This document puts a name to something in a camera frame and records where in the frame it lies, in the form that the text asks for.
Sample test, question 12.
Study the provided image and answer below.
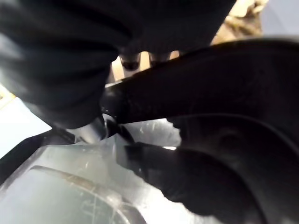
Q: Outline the right robot hand black cloth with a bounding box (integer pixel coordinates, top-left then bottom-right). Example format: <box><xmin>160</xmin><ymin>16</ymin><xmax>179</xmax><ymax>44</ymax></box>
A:
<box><xmin>0</xmin><ymin>0</ymin><xmax>238</xmax><ymax>143</ymax></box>

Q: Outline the beige crumpled packing material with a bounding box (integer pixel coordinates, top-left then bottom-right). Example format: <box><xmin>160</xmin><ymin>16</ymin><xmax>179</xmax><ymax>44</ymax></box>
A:
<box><xmin>210</xmin><ymin>0</ymin><xmax>271</xmax><ymax>45</ymax></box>

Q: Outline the black sole-shaped part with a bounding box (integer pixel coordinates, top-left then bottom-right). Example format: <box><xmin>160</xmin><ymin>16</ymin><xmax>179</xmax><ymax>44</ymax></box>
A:
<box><xmin>123</xmin><ymin>115</ymin><xmax>299</xmax><ymax>224</ymax></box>
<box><xmin>100</xmin><ymin>38</ymin><xmax>299</xmax><ymax>131</ymax></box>

